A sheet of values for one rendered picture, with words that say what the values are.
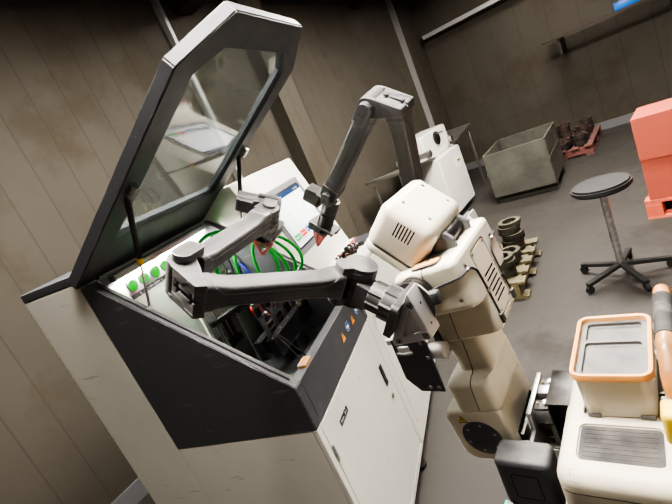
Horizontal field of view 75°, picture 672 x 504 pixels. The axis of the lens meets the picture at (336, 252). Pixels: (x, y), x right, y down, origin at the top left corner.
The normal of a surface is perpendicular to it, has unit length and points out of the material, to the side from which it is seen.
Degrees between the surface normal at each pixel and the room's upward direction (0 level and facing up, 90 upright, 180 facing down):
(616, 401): 92
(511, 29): 90
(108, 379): 90
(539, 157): 90
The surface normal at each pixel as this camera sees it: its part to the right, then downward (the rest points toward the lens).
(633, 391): -0.50, 0.46
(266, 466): -0.29, 0.37
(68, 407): 0.76, -0.17
